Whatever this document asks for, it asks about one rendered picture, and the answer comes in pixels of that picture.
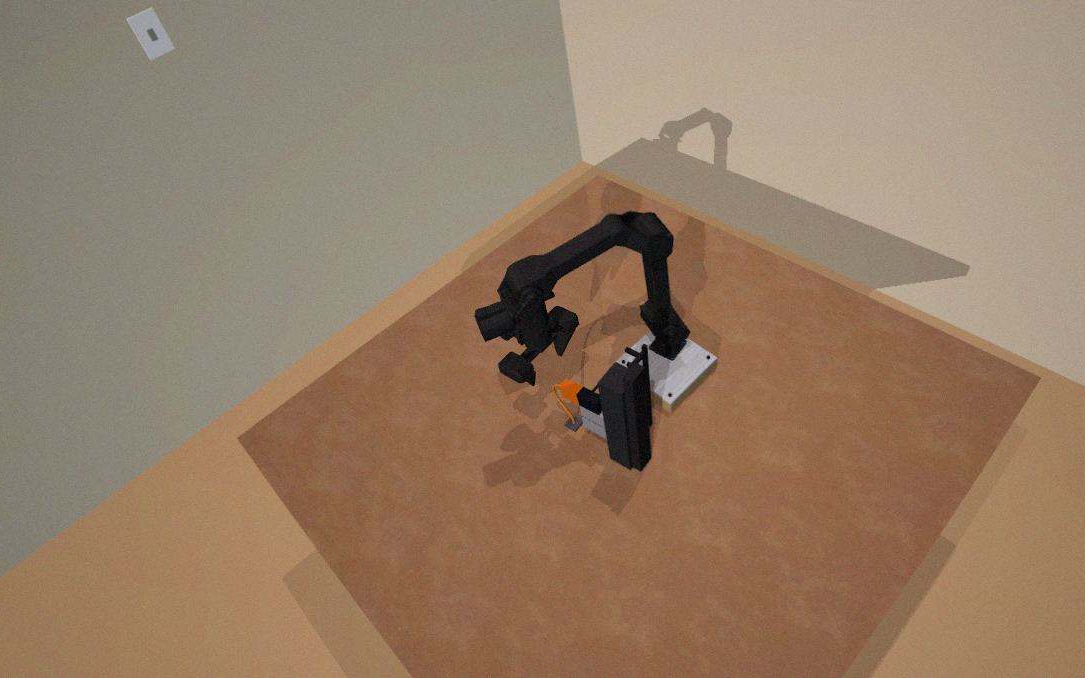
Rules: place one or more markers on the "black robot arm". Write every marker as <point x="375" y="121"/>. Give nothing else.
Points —
<point x="529" y="282"/>

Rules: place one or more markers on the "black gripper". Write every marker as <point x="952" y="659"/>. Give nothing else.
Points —
<point x="559" y="328"/>

